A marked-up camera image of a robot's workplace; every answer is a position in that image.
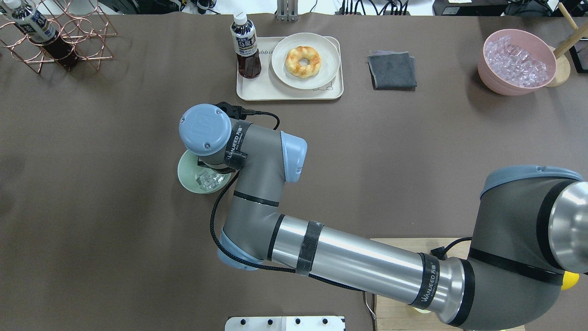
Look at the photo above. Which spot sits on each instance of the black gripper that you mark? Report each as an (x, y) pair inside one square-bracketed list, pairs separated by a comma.
[(214, 168)]

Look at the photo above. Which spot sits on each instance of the glazed donut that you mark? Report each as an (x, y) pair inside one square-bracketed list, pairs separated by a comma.
[(303, 62)]

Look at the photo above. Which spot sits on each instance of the clear ice cube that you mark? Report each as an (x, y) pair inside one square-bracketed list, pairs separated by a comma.
[(203, 174), (212, 183)]

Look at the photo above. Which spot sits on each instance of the aluminium frame post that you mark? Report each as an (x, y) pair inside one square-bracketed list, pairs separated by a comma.
[(287, 11)]

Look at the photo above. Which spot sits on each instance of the bottle in rack upper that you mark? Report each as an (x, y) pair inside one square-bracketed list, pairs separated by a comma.
[(40, 31)]

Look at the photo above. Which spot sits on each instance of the white plate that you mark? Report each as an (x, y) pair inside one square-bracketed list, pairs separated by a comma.
[(328, 51)]

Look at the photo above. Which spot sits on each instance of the copper wire bottle rack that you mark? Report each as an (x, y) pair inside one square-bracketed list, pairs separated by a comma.
[(65, 32)]

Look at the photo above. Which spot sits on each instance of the half lemon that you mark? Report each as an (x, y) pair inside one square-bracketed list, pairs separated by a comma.
[(422, 311)]

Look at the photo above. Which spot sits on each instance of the cream serving tray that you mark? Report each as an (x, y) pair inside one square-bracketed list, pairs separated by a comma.
[(269, 87)]

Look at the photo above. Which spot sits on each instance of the tea bottle on tray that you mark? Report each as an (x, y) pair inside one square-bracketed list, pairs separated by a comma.
[(245, 45)]

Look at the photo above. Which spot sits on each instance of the grey folded cloth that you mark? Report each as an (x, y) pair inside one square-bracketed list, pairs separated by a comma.
[(392, 70)]

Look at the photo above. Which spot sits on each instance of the wooden cutting board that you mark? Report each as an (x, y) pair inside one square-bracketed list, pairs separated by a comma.
[(392, 315)]

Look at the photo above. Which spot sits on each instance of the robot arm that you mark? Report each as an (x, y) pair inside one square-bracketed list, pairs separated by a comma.
[(531, 228)]

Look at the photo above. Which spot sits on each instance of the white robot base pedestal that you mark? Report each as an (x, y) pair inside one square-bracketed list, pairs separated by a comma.
[(287, 323)]

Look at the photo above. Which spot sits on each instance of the pink bowl with ice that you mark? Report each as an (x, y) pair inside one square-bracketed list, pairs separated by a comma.
[(515, 62)]

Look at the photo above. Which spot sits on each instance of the green ceramic bowl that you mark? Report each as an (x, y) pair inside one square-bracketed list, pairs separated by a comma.
[(187, 171)]

